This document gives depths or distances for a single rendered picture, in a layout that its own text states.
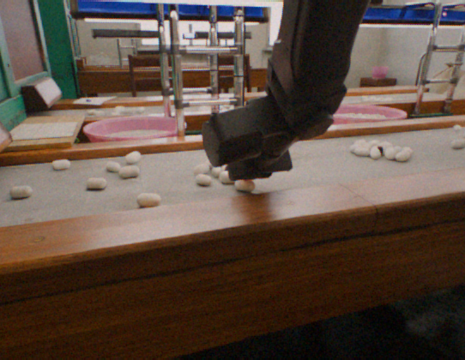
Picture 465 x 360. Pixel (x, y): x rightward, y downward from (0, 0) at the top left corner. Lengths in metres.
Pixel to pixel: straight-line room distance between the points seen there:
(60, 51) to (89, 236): 2.92
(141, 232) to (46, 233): 0.11
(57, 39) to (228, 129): 2.96
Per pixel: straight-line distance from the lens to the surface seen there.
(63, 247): 0.41
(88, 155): 0.79
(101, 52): 5.63
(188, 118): 1.11
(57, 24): 3.29
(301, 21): 0.27
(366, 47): 7.36
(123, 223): 0.44
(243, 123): 0.39
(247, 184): 0.56
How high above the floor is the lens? 0.97
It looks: 23 degrees down
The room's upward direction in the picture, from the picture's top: straight up
